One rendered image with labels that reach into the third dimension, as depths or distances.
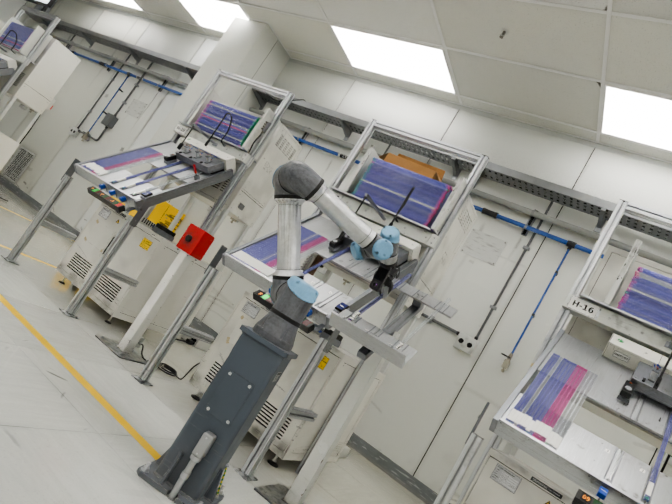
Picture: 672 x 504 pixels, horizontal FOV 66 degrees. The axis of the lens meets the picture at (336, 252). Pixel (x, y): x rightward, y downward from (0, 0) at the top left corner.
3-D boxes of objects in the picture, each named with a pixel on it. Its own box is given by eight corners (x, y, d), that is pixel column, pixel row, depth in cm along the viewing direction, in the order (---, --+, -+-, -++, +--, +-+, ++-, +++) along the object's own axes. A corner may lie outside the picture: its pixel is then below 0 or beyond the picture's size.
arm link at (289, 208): (275, 314, 181) (278, 158, 179) (267, 308, 195) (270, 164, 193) (308, 313, 185) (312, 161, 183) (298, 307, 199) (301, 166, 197)
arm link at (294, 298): (275, 309, 169) (297, 274, 171) (268, 303, 182) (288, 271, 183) (305, 327, 172) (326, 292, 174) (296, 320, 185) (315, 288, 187)
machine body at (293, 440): (275, 471, 235) (345, 354, 243) (181, 390, 271) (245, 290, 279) (330, 471, 291) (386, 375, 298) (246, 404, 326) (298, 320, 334)
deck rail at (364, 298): (328, 330, 221) (329, 318, 218) (324, 328, 222) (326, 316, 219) (416, 269, 270) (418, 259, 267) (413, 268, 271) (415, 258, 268)
